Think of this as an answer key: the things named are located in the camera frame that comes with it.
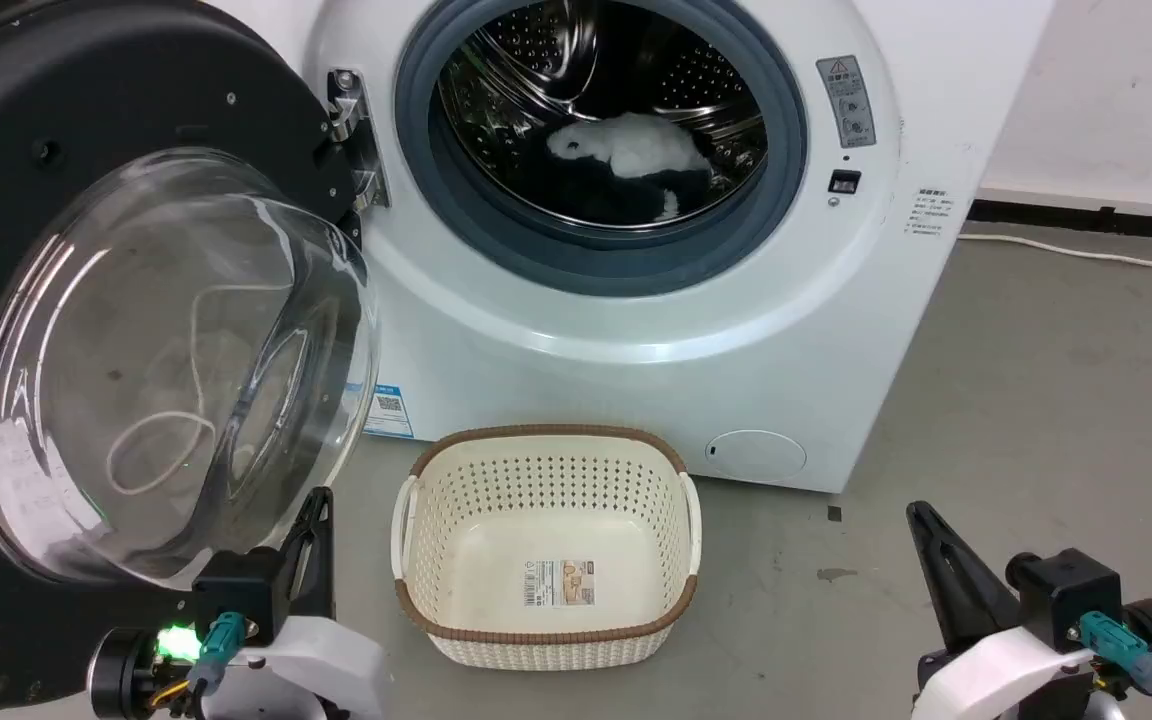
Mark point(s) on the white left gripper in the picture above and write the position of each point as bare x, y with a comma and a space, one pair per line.
326, 670

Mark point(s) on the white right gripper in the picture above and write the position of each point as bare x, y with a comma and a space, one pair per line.
996, 680

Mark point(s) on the white front-load washing machine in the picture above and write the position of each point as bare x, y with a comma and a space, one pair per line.
636, 380

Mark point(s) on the black door latch slot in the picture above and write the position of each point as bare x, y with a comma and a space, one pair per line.
844, 182

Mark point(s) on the metal door hinge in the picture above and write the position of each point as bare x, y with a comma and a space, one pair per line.
348, 110

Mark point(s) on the black round glass washer door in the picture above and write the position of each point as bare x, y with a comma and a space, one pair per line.
86, 80

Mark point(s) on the cream laundry basket brown rim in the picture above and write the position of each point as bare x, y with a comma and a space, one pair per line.
476, 560

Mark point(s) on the blue QR label sticker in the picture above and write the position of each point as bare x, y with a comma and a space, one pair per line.
389, 410

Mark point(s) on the paper basket label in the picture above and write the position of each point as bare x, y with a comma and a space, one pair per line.
559, 583

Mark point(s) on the round white filter cover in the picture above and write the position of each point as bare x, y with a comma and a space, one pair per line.
756, 455

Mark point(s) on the white text label sticker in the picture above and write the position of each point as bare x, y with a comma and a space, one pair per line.
931, 212

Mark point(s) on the black baseboard strip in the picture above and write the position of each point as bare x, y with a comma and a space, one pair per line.
1056, 215

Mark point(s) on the dark garment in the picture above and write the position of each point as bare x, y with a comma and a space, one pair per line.
596, 198

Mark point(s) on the grey warning sticker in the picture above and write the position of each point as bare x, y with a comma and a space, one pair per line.
846, 100

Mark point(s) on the white garment in drum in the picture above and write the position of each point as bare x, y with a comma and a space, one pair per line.
636, 145

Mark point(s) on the perforated steel washer drum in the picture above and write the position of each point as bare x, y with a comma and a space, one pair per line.
706, 80

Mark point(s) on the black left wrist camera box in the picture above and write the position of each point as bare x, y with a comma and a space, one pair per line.
236, 590

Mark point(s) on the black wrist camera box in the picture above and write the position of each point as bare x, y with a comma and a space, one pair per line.
236, 590
1071, 590

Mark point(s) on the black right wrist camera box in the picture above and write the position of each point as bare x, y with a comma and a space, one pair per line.
1071, 590

